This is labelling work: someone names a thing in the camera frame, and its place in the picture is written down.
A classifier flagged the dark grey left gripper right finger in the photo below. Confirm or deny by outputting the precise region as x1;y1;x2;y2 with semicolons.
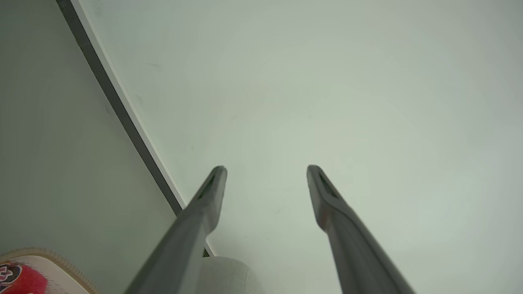
306;165;416;294

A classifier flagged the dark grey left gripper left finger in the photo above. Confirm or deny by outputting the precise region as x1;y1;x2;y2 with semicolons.
125;165;228;294

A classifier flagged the cream cushion with red print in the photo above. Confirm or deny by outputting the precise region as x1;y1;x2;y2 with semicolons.
0;247;101;294

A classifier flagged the grey and white baseboard strip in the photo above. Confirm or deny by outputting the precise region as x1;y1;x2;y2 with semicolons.
56;0;215;258

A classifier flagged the light grey sofa armrest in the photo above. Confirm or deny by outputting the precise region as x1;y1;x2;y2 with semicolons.
199;256;267;294

